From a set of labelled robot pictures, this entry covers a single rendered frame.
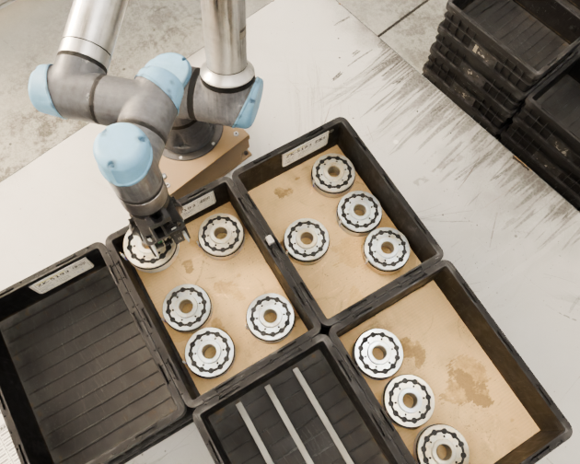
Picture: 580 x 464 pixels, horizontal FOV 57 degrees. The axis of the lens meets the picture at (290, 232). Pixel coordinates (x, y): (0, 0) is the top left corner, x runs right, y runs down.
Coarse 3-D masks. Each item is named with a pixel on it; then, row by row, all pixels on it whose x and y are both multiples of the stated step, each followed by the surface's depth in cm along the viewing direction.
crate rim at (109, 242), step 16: (192, 192) 115; (256, 224) 113; (112, 240) 112; (112, 256) 110; (272, 256) 110; (288, 272) 109; (128, 288) 108; (304, 304) 108; (144, 320) 105; (304, 336) 105; (160, 352) 103; (176, 368) 102; (256, 368) 102; (176, 384) 101; (224, 384) 103; (192, 400) 100
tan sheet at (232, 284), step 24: (192, 240) 122; (192, 264) 120; (216, 264) 120; (240, 264) 120; (264, 264) 120; (168, 288) 118; (216, 288) 118; (240, 288) 118; (264, 288) 118; (216, 312) 116; (240, 312) 116; (240, 336) 114; (288, 336) 115; (240, 360) 113; (216, 384) 111
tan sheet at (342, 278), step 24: (264, 192) 127; (288, 192) 127; (312, 192) 127; (264, 216) 124; (288, 216) 124; (312, 216) 124; (384, 216) 125; (336, 240) 122; (360, 240) 122; (312, 264) 120; (336, 264) 120; (360, 264) 120; (408, 264) 120; (312, 288) 118; (336, 288) 118; (360, 288) 118; (336, 312) 116
